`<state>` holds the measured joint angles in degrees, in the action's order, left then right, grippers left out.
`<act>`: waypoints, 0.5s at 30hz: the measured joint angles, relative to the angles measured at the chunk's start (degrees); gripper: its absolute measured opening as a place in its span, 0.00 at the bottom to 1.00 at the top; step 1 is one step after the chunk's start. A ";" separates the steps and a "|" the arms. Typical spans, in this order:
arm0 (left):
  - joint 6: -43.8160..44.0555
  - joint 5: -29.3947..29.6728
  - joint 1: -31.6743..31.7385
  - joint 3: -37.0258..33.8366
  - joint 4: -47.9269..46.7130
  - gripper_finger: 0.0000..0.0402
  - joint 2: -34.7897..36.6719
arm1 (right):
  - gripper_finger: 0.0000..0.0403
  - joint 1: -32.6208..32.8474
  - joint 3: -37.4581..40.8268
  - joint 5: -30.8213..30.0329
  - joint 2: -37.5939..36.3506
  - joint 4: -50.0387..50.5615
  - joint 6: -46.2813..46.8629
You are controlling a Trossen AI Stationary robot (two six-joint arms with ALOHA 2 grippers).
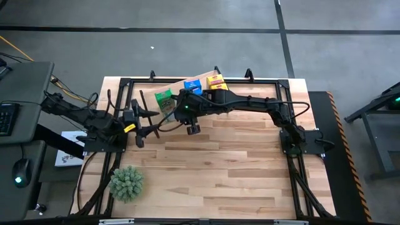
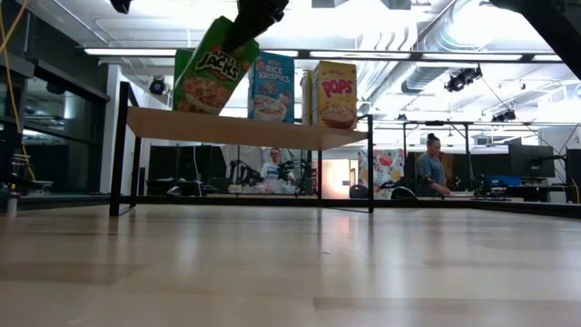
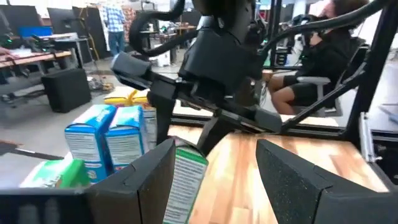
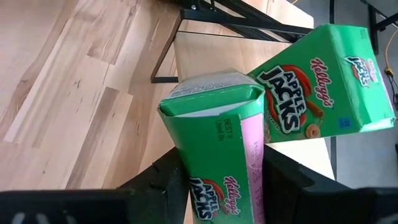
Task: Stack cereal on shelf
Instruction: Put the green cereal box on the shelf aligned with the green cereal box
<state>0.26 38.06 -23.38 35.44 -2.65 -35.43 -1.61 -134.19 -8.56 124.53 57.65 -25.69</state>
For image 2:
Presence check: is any wooden shelf with black frame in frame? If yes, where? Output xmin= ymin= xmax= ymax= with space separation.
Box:
xmin=109 ymin=81 xmax=377 ymax=218

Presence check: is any black background rig frame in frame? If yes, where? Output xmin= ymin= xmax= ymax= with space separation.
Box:
xmin=401 ymin=119 xmax=476 ymax=197

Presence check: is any black round ceiling camera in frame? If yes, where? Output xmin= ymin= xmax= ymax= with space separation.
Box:
xmin=148 ymin=75 xmax=167 ymax=96

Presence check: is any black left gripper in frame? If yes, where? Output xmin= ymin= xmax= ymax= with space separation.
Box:
xmin=223 ymin=0 xmax=291 ymax=54

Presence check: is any colourful printed banner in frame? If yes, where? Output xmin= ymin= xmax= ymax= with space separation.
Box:
xmin=357 ymin=147 xmax=406 ymax=200

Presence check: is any black cabinet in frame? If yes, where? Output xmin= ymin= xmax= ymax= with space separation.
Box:
xmin=147 ymin=144 xmax=228 ymax=197

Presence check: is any blue Rice Krispies cereal box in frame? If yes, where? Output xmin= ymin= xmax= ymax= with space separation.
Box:
xmin=248 ymin=51 xmax=296 ymax=124

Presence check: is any long ceiling light fixture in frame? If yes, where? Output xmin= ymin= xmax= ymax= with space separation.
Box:
xmin=84 ymin=46 xmax=581 ymax=64

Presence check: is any black ceiling spotlight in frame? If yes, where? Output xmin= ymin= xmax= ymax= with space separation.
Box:
xmin=491 ymin=107 xmax=518 ymax=124
xmin=443 ymin=64 xmax=484 ymax=94

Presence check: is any small grey box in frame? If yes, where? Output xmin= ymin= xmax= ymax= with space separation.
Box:
xmin=25 ymin=179 xmax=54 ymax=193

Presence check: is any black computer monitor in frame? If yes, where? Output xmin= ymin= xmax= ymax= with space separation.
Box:
xmin=507 ymin=144 xmax=556 ymax=179

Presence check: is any person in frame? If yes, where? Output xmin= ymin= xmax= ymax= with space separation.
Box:
xmin=416 ymin=132 xmax=454 ymax=198
xmin=259 ymin=146 xmax=294 ymax=195

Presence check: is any yellow hanging cable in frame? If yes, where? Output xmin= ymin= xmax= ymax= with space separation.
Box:
xmin=0 ymin=0 xmax=36 ymax=182

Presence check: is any blue flat object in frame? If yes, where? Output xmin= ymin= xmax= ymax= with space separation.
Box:
xmin=487 ymin=175 xmax=523 ymax=188

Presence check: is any black aluminium table frame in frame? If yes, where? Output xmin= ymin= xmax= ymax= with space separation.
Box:
xmin=17 ymin=193 xmax=581 ymax=220

